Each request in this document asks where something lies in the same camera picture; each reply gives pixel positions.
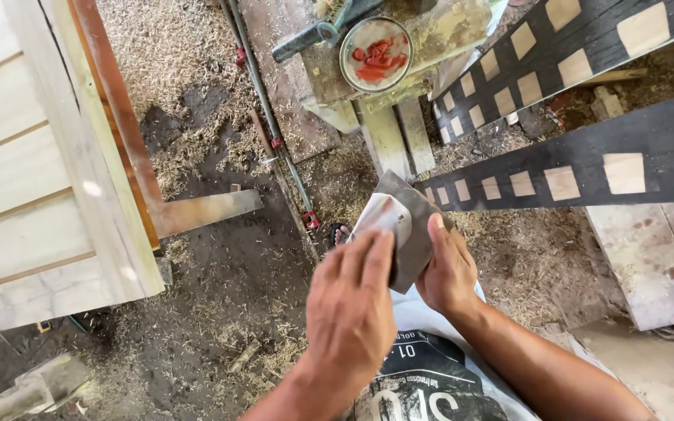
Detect person's left hand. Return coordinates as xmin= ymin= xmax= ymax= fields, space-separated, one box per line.
xmin=306 ymin=229 xmax=400 ymax=382

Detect person's right hand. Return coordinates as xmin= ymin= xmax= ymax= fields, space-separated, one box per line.
xmin=415 ymin=213 xmax=481 ymax=317

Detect person's foot in sandal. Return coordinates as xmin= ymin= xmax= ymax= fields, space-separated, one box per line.
xmin=329 ymin=222 xmax=353 ymax=248

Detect thin wooden strip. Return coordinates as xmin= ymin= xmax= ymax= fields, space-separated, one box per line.
xmin=248 ymin=108 xmax=321 ymax=265

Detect rough wooden workbench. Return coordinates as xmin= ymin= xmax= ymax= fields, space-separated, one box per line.
xmin=298 ymin=0 xmax=511 ymax=182

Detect person's white black printed shirt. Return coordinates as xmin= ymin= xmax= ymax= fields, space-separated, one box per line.
xmin=342 ymin=281 xmax=620 ymax=421

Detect small wooden stick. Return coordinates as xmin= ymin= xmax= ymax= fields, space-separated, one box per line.
xmin=227 ymin=340 xmax=263 ymax=375

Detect short pale wooden plank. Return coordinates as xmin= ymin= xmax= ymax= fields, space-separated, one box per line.
xmin=151 ymin=188 xmax=264 ymax=240

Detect weathered flat wooden plank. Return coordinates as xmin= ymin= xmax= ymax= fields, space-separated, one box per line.
xmin=238 ymin=0 xmax=345 ymax=166

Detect round tin with red putty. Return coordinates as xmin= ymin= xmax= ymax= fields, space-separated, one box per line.
xmin=339 ymin=16 xmax=414 ymax=95

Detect long metal bar clamp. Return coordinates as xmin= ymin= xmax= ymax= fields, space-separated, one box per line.
xmin=228 ymin=0 xmax=291 ymax=165
xmin=218 ymin=0 xmax=321 ymax=232

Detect narrow black plank, pale squares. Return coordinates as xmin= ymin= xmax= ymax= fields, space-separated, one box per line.
xmin=414 ymin=86 xmax=674 ymax=213

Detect small wooden block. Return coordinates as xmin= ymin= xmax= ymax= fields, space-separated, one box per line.
xmin=590 ymin=85 xmax=626 ymax=122

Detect reddish brown wooden plank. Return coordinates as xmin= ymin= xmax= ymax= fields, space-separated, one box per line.
xmin=67 ymin=0 xmax=167 ymax=251

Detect stained pale wooden board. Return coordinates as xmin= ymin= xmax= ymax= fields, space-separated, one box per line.
xmin=582 ymin=201 xmax=674 ymax=332

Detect wide black plank, pale squares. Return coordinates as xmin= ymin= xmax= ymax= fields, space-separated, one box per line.
xmin=429 ymin=0 xmax=674 ymax=146

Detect pale flat board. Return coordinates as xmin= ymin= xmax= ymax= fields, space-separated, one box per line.
xmin=570 ymin=317 xmax=674 ymax=421

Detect pale wooden panel door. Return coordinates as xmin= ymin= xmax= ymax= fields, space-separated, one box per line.
xmin=0 ymin=0 xmax=166 ymax=341

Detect grey wooden scrap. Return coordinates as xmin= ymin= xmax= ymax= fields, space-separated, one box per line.
xmin=0 ymin=352 xmax=96 ymax=421

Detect dark tool handle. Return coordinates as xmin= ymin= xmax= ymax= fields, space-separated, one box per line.
xmin=271 ymin=0 xmax=386 ymax=64

